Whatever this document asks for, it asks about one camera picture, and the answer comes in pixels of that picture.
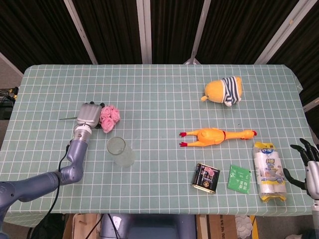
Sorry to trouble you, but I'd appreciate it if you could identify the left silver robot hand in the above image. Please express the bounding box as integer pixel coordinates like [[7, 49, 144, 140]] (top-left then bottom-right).
[[76, 101, 106, 130]]

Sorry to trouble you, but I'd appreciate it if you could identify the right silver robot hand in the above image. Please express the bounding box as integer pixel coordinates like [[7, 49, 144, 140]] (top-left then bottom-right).
[[283, 138, 319, 200]]

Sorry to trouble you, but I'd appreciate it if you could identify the pink artificial rose bouquet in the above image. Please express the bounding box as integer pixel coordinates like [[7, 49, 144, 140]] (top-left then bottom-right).
[[59, 104, 121, 134]]

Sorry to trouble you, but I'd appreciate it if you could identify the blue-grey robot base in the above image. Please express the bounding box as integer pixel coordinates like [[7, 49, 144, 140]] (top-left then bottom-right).
[[100, 213, 197, 239]]

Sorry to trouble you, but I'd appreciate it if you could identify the transparent textured glass vase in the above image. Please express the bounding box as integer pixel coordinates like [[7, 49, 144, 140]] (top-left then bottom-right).
[[106, 136, 136, 168]]

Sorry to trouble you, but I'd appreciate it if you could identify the green checked tablecloth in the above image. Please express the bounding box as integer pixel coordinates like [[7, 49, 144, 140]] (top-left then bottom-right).
[[0, 64, 319, 228]]

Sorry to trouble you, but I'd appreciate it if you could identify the plastic bag rolls pack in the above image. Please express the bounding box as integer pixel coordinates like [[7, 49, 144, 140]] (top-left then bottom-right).
[[253, 141, 288, 203]]

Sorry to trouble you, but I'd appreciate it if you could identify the green sachet packet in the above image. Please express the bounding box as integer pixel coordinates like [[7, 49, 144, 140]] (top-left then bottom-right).
[[227, 164, 252, 195]]

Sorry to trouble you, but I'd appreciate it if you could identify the black pleated curtain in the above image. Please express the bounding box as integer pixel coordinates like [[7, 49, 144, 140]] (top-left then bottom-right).
[[0, 0, 319, 110]]

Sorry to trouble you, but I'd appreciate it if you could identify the brown cardboard box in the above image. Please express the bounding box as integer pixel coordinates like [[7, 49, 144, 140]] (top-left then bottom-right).
[[62, 213, 102, 239], [208, 214, 237, 239]]

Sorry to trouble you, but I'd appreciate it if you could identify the black luncheon meat can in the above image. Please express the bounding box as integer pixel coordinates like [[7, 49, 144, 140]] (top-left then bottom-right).
[[191, 163, 221, 190]]

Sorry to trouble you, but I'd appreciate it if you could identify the yellow rubber chicken toy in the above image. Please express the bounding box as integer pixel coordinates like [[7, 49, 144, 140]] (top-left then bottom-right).
[[178, 127, 258, 147]]

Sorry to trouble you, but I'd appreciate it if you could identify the yellow plush toy striped shirt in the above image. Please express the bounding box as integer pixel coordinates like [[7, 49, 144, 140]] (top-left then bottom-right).
[[200, 76, 243, 107]]

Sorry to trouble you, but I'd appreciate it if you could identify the black equipment with cables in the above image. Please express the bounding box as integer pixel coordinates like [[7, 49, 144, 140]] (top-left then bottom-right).
[[0, 86, 19, 120]]

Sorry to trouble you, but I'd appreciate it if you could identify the white metal frame post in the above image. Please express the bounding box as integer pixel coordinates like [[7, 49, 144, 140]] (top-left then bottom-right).
[[254, 0, 314, 65], [63, 0, 98, 65], [183, 0, 212, 65], [136, 0, 153, 64]]

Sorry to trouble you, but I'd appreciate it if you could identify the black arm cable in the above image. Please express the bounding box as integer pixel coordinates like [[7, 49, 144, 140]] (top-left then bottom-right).
[[26, 141, 73, 239]]

